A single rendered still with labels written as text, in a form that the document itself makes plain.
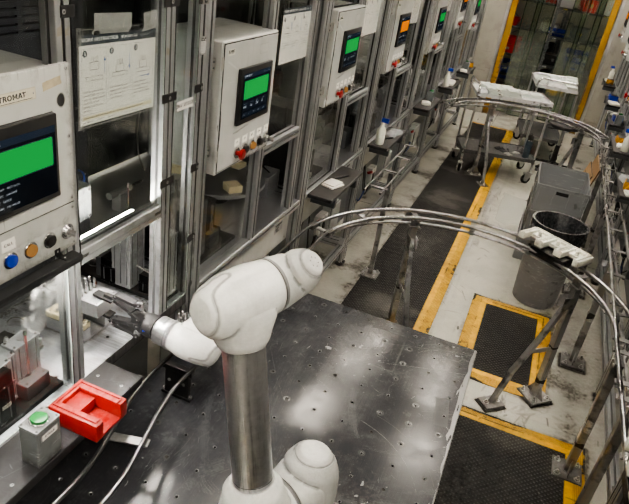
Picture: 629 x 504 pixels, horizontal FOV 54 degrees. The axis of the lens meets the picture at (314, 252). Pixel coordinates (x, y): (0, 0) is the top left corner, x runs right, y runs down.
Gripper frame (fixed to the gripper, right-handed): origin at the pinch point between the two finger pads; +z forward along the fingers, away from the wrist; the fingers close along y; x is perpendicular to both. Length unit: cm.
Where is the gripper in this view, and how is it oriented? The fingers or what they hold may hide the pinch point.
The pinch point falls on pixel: (103, 303)
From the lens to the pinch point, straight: 205.6
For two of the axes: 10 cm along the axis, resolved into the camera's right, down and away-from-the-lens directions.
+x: -3.8, 3.9, -8.4
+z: -9.0, -3.6, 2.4
